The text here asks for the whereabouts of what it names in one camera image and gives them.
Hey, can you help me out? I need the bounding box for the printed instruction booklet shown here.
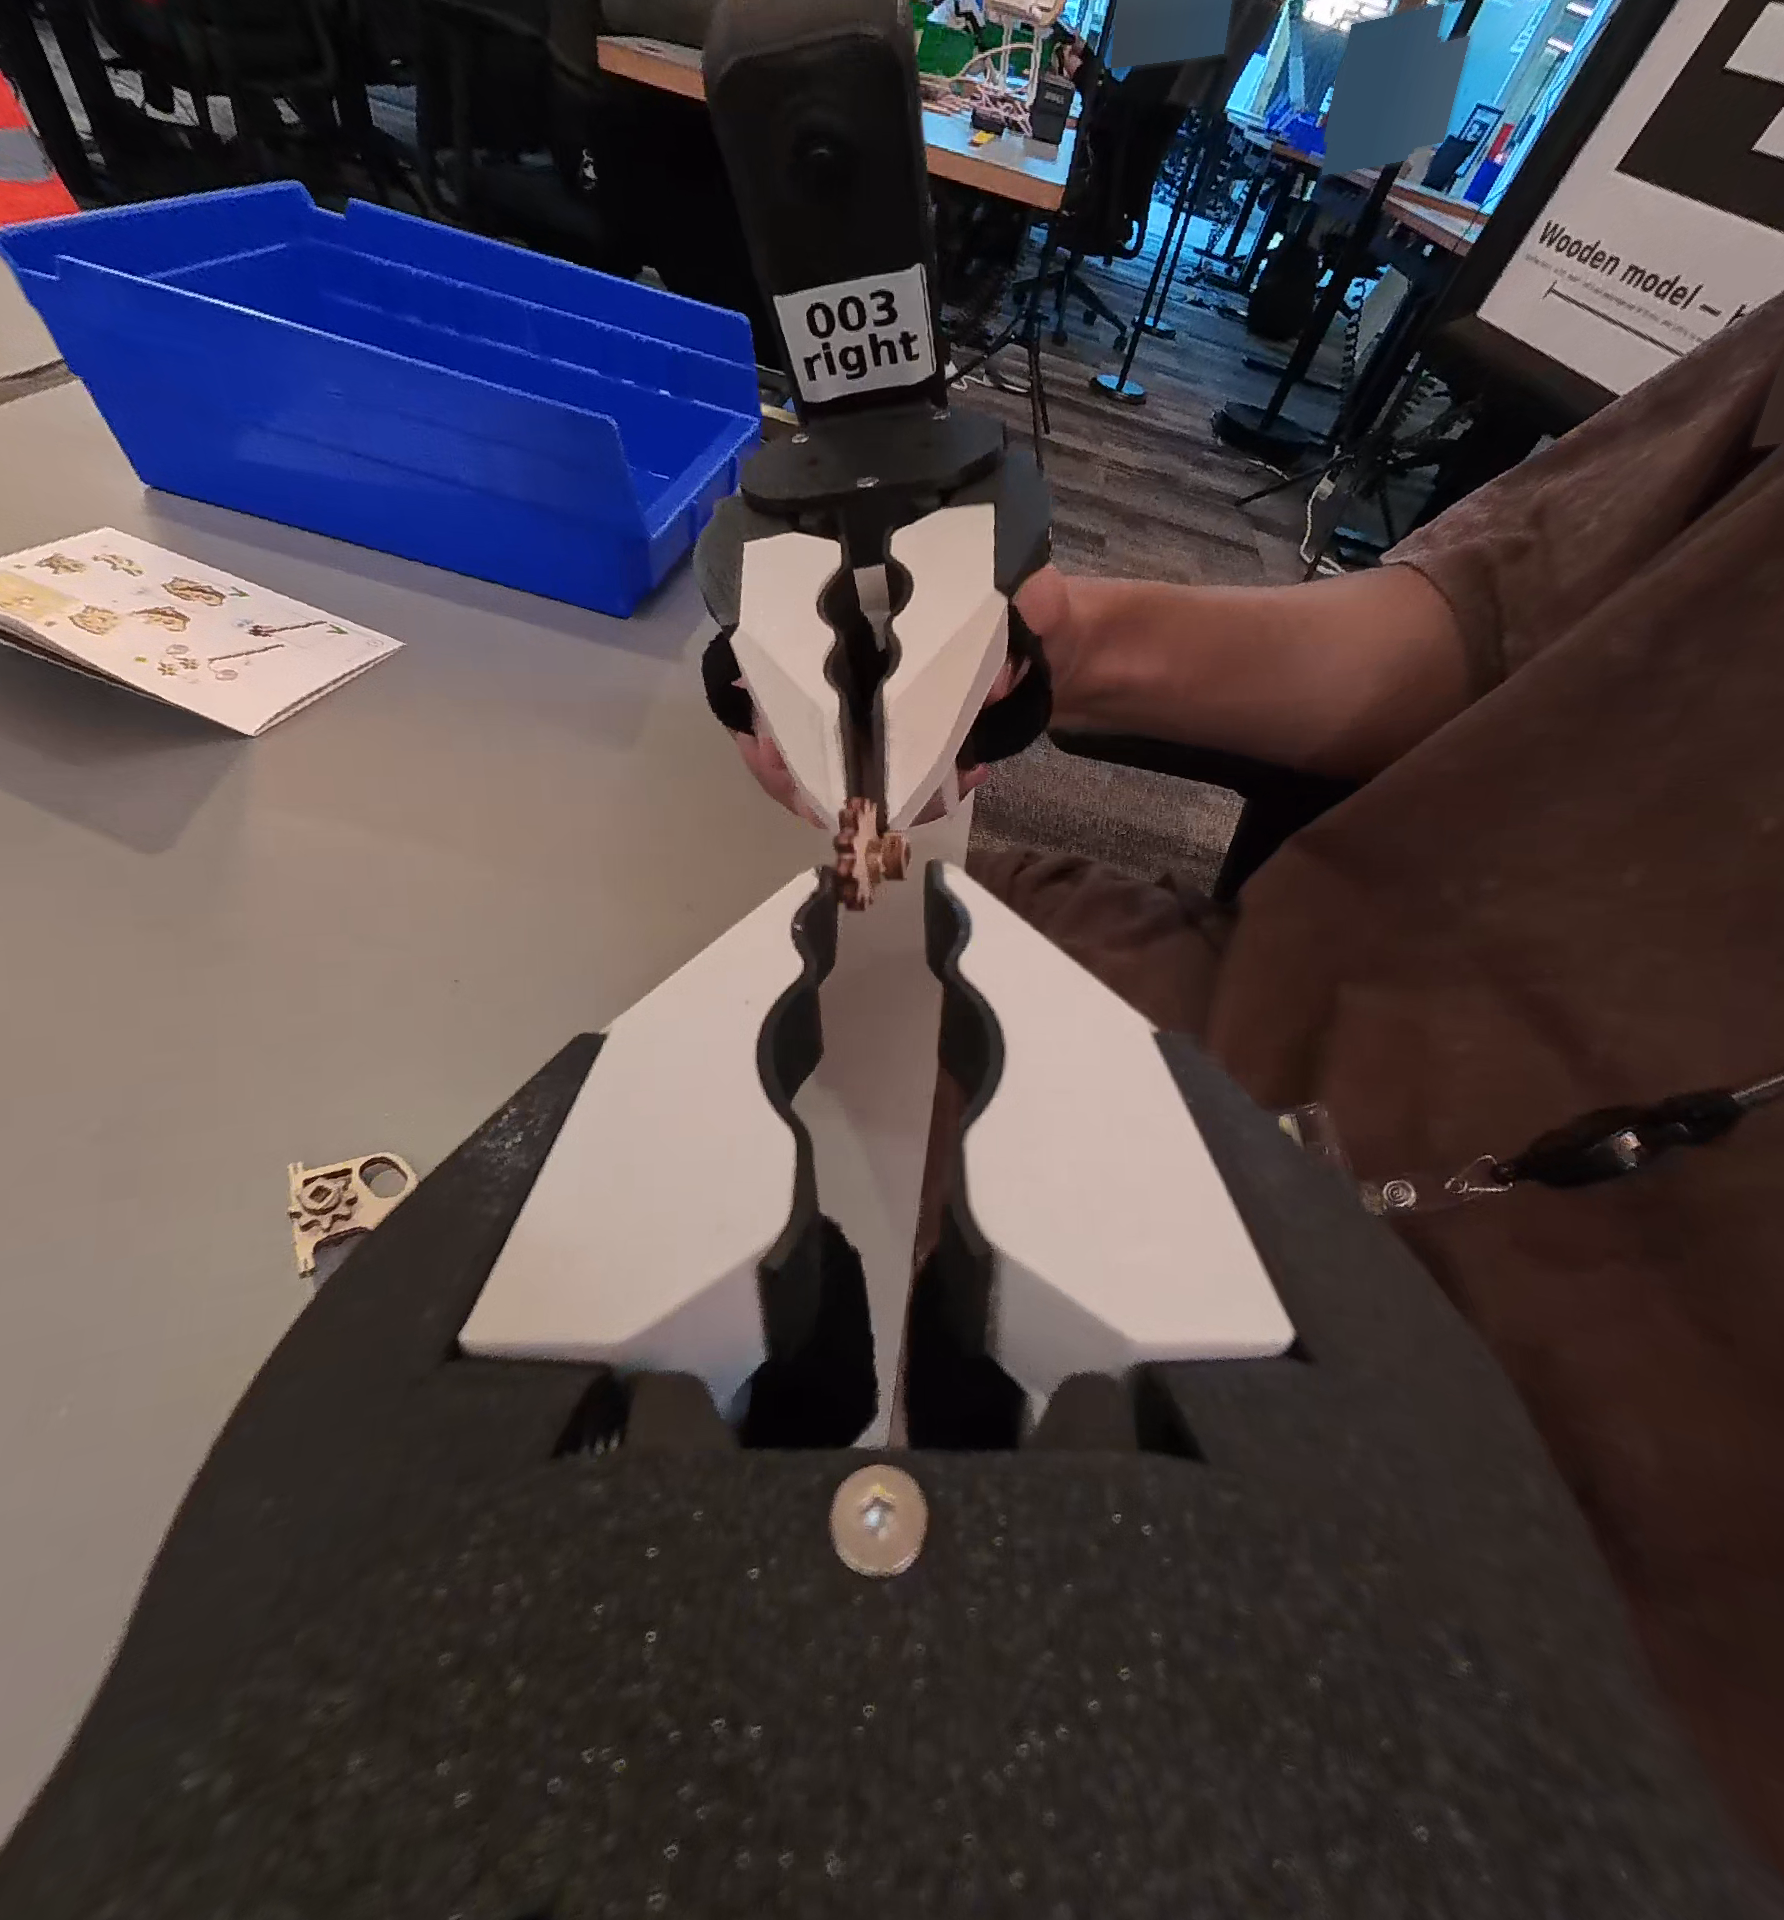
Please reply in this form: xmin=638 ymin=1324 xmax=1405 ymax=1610
xmin=0 ymin=524 xmax=405 ymax=740

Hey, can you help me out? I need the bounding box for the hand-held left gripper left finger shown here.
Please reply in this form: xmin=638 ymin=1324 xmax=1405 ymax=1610
xmin=460 ymin=881 xmax=838 ymax=1370

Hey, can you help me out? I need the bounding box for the wooden-top desk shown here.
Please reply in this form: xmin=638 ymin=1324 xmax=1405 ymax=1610
xmin=597 ymin=32 xmax=1091 ymax=215

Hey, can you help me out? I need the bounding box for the person's right hand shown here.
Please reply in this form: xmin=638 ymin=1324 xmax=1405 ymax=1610
xmin=741 ymin=572 xmax=1121 ymax=828

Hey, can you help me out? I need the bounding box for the black lanyard with clip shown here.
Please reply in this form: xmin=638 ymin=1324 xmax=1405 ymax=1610
xmin=1278 ymin=1031 xmax=1784 ymax=1219

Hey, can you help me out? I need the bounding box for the person's right forearm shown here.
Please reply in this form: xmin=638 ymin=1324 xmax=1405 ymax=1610
xmin=1114 ymin=563 xmax=1481 ymax=747

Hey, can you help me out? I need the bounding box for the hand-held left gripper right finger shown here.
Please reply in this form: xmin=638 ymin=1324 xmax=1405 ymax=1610
xmin=922 ymin=862 xmax=1295 ymax=1376

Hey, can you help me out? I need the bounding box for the black tripod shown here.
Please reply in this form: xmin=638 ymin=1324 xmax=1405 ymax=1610
xmin=1234 ymin=142 xmax=1441 ymax=579

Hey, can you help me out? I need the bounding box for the small wooden gear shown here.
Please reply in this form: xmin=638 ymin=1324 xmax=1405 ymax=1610
xmin=826 ymin=798 xmax=914 ymax=914

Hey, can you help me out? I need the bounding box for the black office chair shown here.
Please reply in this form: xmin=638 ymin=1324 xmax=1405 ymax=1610
xmin=1003 ymin=59 xmax=1152 ymax=354

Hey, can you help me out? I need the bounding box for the blue plastic bin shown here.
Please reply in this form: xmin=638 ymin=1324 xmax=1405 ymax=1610
xmin=0 ymin=180 xmax=768 ymax=622

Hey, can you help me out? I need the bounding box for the flat wooden model part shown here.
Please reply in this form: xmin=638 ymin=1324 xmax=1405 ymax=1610
xmin=286 ymin=1149 xmax=420 ymax=1277

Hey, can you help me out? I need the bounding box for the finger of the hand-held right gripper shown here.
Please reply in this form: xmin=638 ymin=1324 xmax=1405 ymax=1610
xmin=875 ymin=505 xmax=1007 ymax=829
xmin=726 ymin=536 xmax=856 ymax=821

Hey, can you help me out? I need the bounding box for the white printed sign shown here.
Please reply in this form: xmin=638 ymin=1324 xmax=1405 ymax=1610
xmin=1473 ymin=0 xmax=1784 ymax=401

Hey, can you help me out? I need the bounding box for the wooden marble run model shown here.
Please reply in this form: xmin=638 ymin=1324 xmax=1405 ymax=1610
xmin=964 ymin=0 xmax=1082 ymax=143

